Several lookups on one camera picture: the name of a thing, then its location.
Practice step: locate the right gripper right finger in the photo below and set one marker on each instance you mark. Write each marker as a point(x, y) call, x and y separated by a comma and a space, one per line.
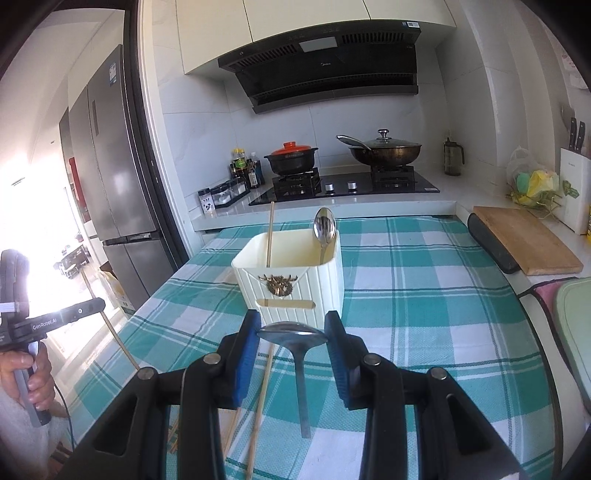
point(369, 382)

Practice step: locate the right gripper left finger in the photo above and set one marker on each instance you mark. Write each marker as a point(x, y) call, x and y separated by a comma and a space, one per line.
point(219, 380)

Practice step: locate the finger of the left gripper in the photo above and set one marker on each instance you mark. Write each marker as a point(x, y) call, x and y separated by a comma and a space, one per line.
point(76, 312)

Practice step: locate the small metal spoon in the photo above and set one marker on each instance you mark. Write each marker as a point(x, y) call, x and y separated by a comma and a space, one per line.
point(298, 338)

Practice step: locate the large metal spoon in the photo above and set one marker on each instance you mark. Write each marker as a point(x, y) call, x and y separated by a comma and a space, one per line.
point(324, 229)

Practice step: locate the person's left hand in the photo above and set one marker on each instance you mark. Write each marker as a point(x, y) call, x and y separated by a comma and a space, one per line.
point(40, 384)

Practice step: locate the teal plaid tablecloth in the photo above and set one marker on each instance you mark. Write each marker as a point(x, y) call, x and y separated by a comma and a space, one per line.
point(418, 290)

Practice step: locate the cream utensil holder box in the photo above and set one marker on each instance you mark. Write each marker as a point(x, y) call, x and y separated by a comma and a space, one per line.
point(290, 277)

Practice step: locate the white spice shaker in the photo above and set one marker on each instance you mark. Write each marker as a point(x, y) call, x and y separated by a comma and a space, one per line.
point(206, 201)

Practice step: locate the stainless steel refrigerator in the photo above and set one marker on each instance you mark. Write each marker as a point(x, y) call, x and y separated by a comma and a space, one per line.
point(117, 184)

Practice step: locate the spice jar rack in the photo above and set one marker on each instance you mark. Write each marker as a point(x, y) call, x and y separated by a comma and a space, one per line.
point(228, 192)

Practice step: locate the black board holder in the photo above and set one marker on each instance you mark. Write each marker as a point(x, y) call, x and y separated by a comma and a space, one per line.
point(492, 245)

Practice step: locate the pink cloth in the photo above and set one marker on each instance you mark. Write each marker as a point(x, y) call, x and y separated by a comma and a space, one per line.
point(545, 293)

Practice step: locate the sauce bottles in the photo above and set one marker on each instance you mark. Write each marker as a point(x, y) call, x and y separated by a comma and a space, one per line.
point(245, 168)

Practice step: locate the wooden cutting board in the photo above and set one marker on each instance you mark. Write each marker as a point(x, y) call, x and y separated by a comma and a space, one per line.
point(536, 249)

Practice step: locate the black gas stove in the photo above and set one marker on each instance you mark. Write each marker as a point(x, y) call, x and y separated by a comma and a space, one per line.
point(312, 185)

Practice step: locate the green plastic cutting board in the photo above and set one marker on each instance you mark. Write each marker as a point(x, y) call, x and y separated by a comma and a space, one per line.
point(573, 323)

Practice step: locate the dark wok glass lid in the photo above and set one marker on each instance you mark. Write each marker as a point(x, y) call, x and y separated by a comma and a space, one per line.
point(382, 152)

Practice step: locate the black pot red lid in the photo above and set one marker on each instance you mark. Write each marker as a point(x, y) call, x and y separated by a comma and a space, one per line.
point(292, 159)

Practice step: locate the dark glass kettle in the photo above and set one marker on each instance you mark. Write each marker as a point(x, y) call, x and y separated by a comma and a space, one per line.
point(454, 158)

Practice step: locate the plastic bag with items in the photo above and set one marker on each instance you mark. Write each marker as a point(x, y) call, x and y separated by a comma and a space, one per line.
point(536, 187)

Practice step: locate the white knife block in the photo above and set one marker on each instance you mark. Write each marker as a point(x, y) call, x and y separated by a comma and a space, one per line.
point(574, 172)

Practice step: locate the black range hood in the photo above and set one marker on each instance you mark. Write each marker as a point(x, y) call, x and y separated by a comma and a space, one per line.
point(327, 62)

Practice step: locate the hanging wall bag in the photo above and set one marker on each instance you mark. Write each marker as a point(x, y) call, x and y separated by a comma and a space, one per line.
point(572, 73)

